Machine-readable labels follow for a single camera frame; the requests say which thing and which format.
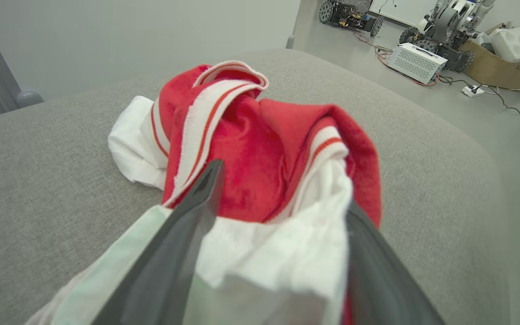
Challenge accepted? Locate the brown cardboard box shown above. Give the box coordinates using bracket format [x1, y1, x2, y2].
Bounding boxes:
[461, 23, 520, 91]

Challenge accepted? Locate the grey wheeled robot with arms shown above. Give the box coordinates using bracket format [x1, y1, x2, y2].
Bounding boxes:
[399, 0, 497, 73]

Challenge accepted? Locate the red garment with striped trim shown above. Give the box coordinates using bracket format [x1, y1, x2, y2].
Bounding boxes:
[25, 60, 382, 325]

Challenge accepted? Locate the white foam insert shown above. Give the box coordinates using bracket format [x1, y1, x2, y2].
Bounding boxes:
[490, 26, 520, 63]

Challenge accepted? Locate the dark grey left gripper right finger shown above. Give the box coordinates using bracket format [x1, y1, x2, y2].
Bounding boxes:
[345, 201, 446, 325]

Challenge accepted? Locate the low black wheeled robot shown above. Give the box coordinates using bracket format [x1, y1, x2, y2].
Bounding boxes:
[319, 0, 384, 37]

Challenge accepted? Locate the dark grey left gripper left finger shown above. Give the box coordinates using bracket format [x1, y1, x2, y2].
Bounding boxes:
[91, 159, 225, 325]

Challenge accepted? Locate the white perforated box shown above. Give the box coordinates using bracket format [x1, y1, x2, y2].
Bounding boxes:
[386, 43, 448, 85]

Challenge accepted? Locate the red floor cable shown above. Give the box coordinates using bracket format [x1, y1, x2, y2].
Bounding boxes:
[354, 32, 439, 87]

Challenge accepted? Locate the black floor cable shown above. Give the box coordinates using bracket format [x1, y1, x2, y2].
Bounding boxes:
[438, 74, 520, 120]

